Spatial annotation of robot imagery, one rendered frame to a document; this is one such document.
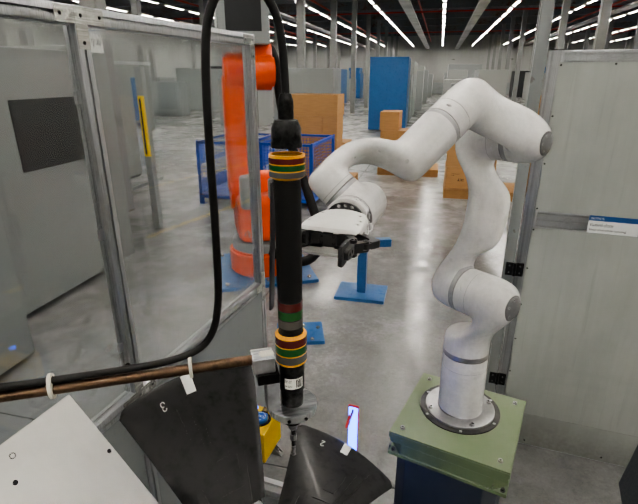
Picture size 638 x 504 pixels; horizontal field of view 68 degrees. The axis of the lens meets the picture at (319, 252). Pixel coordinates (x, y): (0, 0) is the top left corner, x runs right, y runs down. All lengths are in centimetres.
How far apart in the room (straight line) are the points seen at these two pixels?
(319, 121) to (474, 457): 764
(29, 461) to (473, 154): 108
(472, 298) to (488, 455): 40
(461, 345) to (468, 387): 13
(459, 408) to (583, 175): 132
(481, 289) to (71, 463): 92
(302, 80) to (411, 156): 1035
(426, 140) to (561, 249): 156
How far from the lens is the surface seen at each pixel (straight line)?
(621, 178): 240
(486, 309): 121
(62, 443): 96
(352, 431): 118
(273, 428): 130
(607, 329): 264
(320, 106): 856
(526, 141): 114
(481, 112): 109
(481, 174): 122
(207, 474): 83
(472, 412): 142
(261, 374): 66
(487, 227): 121
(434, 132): 99
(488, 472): 134
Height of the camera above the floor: 190
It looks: 21 degrees down
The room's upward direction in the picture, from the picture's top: straight up
